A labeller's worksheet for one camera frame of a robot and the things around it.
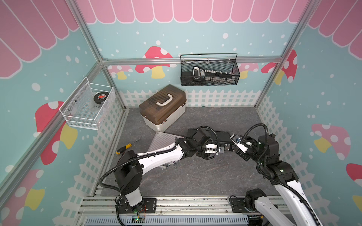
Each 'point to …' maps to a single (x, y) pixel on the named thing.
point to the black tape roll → (100, 97)
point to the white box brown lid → (163, 108)
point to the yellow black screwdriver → (127, 146)
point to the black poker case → (223, 138)
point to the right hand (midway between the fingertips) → (239, 139)
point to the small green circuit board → (137, 220)
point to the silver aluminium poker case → (160, 140)
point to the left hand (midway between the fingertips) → (208, 145)
